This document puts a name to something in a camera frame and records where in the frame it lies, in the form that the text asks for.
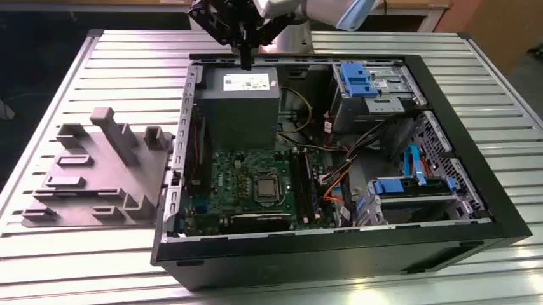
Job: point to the grey metal drive cage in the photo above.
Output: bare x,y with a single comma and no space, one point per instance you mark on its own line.
382,106

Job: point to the grey parts rack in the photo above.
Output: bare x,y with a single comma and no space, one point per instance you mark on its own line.
106,152

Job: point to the grey power supply unit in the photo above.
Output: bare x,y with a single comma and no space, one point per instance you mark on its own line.
238,120

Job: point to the blue plastic drive bracket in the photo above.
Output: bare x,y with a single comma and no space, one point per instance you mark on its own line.
356,79

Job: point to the metal disk bay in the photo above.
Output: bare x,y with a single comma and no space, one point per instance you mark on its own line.
367,211

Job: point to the silver CPU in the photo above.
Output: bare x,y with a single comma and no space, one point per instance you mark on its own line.
267,188

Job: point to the black graphics card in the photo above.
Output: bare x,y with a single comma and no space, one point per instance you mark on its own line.
259,222

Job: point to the white framed wooden desk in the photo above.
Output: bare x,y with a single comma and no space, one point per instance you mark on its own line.
432,19

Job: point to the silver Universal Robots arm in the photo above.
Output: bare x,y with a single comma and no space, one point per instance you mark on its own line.
292,38

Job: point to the blue motherboard connector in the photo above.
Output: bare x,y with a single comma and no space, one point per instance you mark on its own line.
202,206

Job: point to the black open PC case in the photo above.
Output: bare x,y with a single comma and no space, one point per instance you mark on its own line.
296,263

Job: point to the green motherboard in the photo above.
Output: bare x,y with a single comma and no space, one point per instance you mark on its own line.
228,165

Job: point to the black CPU socket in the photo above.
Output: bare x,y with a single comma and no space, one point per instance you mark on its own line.
268,205

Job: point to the brown wooden cabinet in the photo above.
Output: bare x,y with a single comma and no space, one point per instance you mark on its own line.
500,25

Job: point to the black RAM slot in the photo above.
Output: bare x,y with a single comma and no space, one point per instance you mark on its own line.
310,187
304,187
299,187

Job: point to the hard disk in blue carrier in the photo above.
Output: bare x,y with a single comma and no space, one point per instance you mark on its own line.
392,185

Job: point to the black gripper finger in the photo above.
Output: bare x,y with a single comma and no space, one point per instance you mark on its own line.
212,30
274,33

